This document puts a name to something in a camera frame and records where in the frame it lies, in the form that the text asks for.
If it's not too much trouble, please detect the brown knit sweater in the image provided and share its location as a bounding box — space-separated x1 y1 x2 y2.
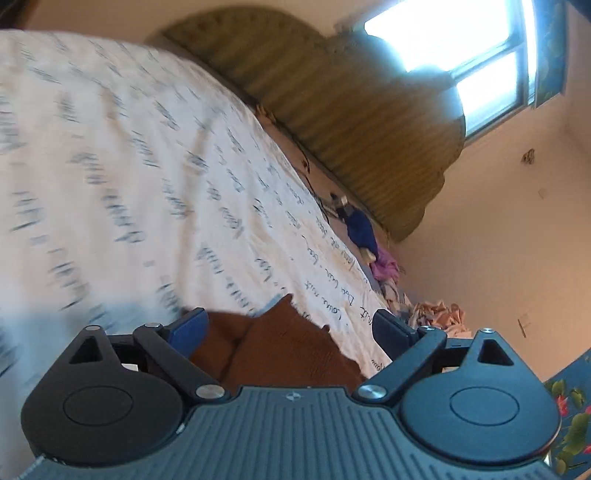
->
189 295 367 393

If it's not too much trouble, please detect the pink clothes pile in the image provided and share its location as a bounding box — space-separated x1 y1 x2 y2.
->
409 301 473 339

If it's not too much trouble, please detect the purple cloth at headboard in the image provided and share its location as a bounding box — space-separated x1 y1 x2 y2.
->
370 246 401 283

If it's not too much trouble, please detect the blue cloth at headboard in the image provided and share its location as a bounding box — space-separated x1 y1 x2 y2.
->
346 209 379 256

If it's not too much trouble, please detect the white script-print bed sheet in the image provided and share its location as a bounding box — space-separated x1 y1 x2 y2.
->
1 30 388 479

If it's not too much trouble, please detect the green upholstered headboard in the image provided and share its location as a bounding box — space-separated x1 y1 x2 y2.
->
155 5 466 242

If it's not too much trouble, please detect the bright window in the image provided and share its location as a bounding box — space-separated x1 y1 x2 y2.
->
335 0 537 140

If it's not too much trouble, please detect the blue floral curtain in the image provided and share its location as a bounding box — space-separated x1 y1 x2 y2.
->
533 0 568 107

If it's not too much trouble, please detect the white wall light switch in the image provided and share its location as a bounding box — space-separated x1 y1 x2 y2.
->
517 313 532 339

